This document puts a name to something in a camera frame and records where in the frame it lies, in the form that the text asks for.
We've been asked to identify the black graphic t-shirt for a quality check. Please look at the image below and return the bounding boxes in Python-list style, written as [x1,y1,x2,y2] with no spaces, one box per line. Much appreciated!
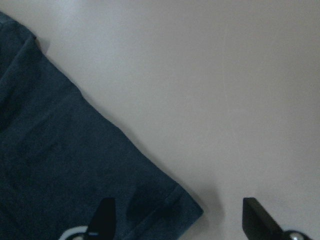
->
[0,13,203,240]

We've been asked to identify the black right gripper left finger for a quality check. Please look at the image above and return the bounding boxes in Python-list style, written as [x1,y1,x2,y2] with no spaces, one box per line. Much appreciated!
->
[86,197,116,240]

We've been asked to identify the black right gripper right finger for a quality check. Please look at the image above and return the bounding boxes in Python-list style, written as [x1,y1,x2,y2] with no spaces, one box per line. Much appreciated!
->
[242,197,283,240]

